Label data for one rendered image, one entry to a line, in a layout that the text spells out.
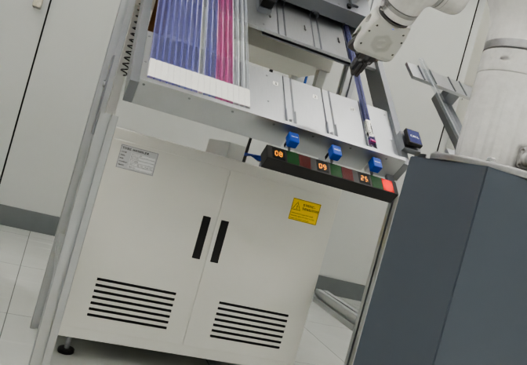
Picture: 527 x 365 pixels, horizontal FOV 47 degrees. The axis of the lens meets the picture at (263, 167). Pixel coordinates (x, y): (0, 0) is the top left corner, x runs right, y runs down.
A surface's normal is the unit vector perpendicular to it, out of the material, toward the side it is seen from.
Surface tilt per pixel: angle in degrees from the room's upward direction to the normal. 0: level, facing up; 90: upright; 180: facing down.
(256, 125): 135
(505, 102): 90
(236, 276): 90
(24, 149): 90
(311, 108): 45
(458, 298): 90
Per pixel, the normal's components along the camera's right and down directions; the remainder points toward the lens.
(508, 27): -0.77, -0.18
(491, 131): -0.58, -0.16
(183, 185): 0.31, 0.08
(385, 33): 0.02, 0.73
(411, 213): -0.89, -0.25
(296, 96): 0.41, -0.62
